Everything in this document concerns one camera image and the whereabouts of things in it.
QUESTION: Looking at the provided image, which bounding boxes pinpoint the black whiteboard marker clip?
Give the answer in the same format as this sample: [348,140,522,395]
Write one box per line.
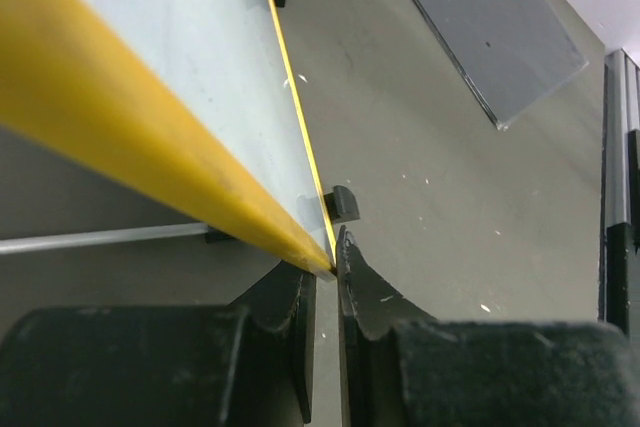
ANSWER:
[323,185,361,224]

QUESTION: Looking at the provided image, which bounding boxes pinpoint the black foil sheet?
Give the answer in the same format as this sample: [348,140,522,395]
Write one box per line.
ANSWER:
[412,0,588,130]

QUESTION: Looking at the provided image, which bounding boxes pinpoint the yellow framed whiteboard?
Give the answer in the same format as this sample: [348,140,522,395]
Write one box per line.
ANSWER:
[1,0,335,278]

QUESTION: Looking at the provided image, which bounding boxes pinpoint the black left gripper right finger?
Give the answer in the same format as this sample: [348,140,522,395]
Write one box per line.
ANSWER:
[336,229,639,426]

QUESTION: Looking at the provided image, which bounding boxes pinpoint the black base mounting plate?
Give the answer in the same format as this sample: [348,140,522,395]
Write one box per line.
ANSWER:
[598,50,639,347]

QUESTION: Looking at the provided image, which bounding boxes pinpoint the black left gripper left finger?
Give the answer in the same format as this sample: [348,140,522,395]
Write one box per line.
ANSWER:
[1,262,316,426]

